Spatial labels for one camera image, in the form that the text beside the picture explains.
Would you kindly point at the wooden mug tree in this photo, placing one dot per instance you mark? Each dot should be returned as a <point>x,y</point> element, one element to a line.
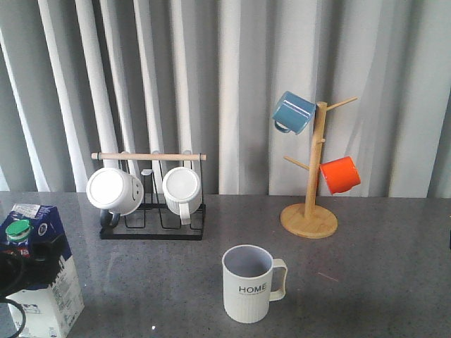
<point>307,219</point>

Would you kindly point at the orange enamel mug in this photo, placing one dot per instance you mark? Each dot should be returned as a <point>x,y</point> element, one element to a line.
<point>340,175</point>

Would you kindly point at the white ribbed mug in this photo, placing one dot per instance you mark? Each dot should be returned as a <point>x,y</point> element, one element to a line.
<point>182,192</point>

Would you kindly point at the black wire mug rack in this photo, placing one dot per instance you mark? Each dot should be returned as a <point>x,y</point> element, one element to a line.
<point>153,219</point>

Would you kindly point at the white smiley face mug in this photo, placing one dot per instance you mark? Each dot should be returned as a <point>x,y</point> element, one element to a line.
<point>115,192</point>

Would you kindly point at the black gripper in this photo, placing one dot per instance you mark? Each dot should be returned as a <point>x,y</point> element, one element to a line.
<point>42,267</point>

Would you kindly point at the blue enamel mug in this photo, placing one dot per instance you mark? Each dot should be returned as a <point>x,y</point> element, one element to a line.
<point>292,113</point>

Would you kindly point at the cream HOME mug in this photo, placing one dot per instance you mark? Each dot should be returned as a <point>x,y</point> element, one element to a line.
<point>252,279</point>

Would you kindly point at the grey pleated curtain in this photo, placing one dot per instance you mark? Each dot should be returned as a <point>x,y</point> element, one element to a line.
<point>203,77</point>

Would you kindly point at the blue white milk carton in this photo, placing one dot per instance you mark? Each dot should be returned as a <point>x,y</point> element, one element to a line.
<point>43,310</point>

